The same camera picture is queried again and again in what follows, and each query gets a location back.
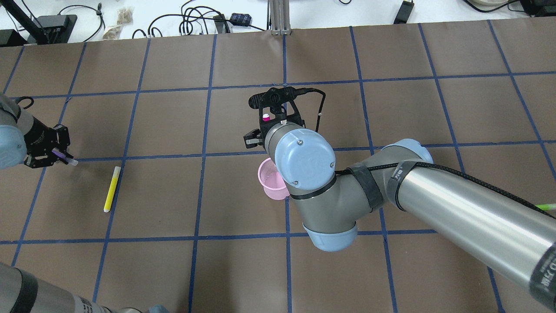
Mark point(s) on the yellow marker pen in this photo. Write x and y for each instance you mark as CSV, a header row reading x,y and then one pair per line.
x,y
112,190

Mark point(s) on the green marker pen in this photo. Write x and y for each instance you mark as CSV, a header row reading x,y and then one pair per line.
x,y
546,207

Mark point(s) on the small blue black box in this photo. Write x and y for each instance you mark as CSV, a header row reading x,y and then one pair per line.
x,y
241,19

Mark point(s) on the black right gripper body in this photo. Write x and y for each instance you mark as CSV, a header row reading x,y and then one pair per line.
x,y
251,139

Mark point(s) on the black camera stand base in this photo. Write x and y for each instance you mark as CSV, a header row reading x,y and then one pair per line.
x,y
46,29

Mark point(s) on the snack packet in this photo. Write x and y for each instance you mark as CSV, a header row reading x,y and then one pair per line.
x,y
124,16
112,33

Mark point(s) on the purple marker pen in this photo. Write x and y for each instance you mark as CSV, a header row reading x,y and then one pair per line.
x,y
64,158

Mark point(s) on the black power adapter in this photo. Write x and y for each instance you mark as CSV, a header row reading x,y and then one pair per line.
x,y
404,12

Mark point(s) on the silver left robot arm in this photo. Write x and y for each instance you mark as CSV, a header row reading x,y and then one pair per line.
x,y
61,212

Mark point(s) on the aluminium frame post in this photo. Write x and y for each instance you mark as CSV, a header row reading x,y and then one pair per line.
x,y
279,17

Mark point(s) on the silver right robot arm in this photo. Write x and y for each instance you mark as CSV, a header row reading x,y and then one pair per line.
x,y
507,233

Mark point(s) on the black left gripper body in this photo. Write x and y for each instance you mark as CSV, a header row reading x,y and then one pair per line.
x,y
38,140

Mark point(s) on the pink mesh cup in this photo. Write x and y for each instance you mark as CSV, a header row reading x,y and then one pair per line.
x,y
271,181

